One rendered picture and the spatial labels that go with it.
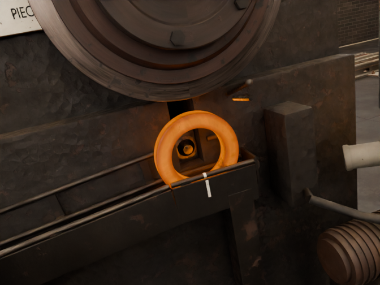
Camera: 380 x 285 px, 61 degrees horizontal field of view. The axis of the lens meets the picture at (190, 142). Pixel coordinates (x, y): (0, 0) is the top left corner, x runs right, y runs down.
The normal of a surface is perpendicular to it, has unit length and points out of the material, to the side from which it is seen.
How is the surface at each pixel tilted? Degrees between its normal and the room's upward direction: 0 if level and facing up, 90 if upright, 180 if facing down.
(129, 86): 90
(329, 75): 90
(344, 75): 90
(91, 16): 90
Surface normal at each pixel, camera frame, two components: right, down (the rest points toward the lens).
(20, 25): 0.29, 0.26
